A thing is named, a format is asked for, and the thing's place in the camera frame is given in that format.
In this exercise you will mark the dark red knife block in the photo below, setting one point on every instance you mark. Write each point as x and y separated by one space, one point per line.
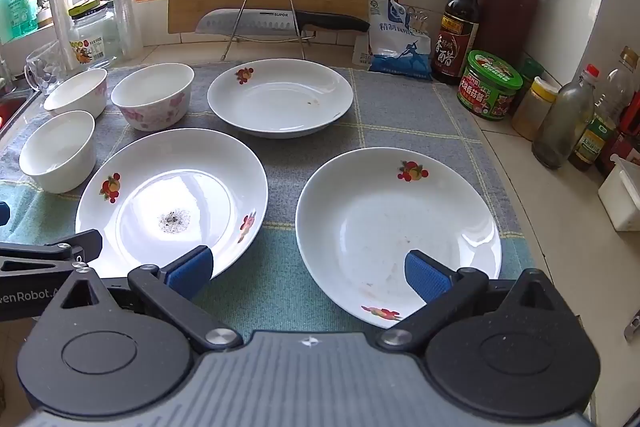
507 22

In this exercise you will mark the small green plant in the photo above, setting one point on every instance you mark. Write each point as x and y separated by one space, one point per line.
42 7

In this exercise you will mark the red basin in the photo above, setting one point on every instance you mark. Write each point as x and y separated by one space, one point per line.
6 114

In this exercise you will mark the blue white salt bag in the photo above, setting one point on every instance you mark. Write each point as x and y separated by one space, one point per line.
395 52

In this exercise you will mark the dark vinegar bottle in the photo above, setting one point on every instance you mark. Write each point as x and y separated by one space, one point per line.
457 32

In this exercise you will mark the dark red sauce bottle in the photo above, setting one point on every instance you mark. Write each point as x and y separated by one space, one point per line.
625 142

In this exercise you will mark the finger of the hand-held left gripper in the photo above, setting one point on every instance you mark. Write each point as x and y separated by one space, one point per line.
75 247

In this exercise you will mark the yellow lidded jar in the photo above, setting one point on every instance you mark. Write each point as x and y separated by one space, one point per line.
532 112

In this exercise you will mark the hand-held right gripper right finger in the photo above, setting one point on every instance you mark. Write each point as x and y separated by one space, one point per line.
425 277

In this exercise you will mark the metal binder clip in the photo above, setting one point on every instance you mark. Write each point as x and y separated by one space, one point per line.
419 19

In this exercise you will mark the white plastic container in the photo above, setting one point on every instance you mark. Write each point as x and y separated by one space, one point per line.
620 197

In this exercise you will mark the white plate faint stain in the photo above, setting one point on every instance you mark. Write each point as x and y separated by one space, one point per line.
380 227

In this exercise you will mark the plain white bowl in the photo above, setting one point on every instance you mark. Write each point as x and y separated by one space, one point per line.
75 94
57 152

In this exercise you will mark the dirty glass bottle red cap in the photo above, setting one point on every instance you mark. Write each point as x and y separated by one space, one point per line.
562 122

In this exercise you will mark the steel sink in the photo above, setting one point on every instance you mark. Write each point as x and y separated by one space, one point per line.
22 99

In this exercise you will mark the clear patterned glass cup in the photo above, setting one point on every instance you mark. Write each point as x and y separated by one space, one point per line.
42 69

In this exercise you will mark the green sauce tub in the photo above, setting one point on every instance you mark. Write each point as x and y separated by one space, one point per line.
487 87

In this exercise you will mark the green label oil bottle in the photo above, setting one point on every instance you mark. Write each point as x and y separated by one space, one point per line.
600 132

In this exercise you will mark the glass jar yellow black lid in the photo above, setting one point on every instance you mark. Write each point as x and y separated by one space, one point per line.
97 37

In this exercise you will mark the grey checked dish mat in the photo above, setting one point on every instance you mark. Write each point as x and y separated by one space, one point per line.
400 127

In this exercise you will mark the pink floral bowl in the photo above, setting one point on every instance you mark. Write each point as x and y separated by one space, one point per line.
150 102

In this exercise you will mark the green capped jar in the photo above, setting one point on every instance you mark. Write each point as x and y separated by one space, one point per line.
530 74

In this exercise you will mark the short plastic wrap roll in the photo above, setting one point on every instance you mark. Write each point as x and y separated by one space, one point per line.
62 17

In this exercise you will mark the white plate small brown stain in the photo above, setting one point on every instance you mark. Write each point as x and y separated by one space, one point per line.
280 99

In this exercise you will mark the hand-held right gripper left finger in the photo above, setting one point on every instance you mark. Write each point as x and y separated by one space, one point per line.
192 272

